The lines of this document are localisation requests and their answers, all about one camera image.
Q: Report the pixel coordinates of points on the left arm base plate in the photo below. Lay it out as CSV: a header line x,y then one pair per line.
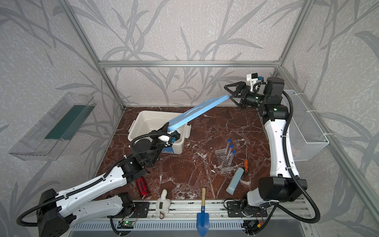
x,y
141,209

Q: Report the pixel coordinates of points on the white plastic storage bin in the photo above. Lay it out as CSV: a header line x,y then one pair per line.
x,y
148,121

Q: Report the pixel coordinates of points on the teal grey rectangular box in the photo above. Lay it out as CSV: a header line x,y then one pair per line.
x,y
235,181

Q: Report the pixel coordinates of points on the blue plastic bin lid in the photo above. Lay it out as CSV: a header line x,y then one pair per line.
x,y
195,112

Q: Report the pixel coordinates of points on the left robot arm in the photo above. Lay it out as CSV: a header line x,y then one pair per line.
x,y
57,212

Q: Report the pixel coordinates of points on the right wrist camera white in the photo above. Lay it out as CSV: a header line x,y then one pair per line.
x,y
254,82

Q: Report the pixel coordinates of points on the red spray bottle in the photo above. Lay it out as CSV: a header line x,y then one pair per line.
x,y
142,188

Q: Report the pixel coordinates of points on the clear acrylic test tube rack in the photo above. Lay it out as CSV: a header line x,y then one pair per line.
x,y
221,157

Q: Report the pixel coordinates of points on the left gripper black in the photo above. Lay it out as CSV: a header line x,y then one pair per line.
x,y
161,133

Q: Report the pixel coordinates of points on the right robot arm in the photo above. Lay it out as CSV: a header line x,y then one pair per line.
x,y
276,109

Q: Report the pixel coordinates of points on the orange handled tool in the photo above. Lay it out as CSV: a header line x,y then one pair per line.
x,y
245,165

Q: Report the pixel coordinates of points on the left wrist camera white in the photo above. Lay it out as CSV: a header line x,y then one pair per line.
x,y
167,139

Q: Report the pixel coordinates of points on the white plastic figurine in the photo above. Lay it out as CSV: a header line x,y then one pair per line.
x,y
163,204

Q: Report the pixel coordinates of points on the aluminium front rail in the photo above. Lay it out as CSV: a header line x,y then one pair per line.
x,y
179,210

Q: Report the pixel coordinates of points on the green circuit board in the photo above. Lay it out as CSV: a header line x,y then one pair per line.
x,y
126,224

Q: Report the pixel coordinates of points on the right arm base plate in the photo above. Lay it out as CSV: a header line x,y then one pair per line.
x,y
236,209

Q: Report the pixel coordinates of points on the blue garden trowel wooden handle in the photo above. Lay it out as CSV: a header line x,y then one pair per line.
x,y
202,218

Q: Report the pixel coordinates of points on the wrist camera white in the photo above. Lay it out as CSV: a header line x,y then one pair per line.
x,y
254,82
167,139

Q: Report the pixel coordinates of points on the white wire mesh basket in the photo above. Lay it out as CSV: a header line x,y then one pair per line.
x,y
306,136

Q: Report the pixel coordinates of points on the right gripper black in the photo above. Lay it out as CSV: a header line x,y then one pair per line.
x,y
242,97

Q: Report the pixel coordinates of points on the clear wall shelf green liner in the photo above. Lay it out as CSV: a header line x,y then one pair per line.
x,y
46,140

